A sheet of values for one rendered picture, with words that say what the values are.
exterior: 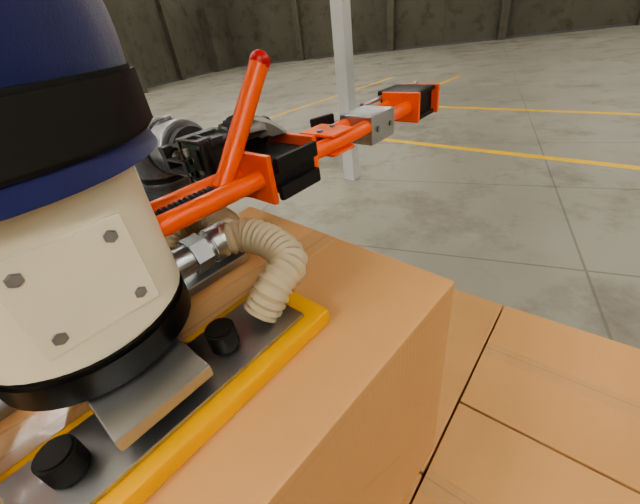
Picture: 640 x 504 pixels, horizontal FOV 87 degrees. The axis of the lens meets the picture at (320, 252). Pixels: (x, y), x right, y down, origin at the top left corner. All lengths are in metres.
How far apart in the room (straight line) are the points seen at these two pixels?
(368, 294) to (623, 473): 0.71
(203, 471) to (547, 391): 0.87
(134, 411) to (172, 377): 0.03
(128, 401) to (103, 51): 0.24
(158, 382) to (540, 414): 0.85
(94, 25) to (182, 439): 0.29
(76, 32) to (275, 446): 0.30
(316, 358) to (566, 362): 0.86
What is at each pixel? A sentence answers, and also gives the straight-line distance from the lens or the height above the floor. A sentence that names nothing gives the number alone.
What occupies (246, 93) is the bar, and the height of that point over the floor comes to 1.29.
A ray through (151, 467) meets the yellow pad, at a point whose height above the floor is 1.09.
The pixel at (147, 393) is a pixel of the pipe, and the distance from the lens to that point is 0.32.
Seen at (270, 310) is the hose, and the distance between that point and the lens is 0.35.
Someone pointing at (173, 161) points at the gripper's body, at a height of 1.20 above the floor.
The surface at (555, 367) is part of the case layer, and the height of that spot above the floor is 0.54.
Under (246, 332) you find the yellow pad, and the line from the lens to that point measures 0.36.
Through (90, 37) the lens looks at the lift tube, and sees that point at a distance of 0.26.
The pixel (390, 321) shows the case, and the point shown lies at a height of 1.07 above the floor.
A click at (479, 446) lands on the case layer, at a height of 0.54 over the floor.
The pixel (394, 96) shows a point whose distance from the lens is 0.68.
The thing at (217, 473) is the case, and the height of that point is 1.07.
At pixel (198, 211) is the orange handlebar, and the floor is 1.20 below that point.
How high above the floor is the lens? 1.34
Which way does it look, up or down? 33 degrees down
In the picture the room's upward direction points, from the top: 8 degrees counter-clockwise
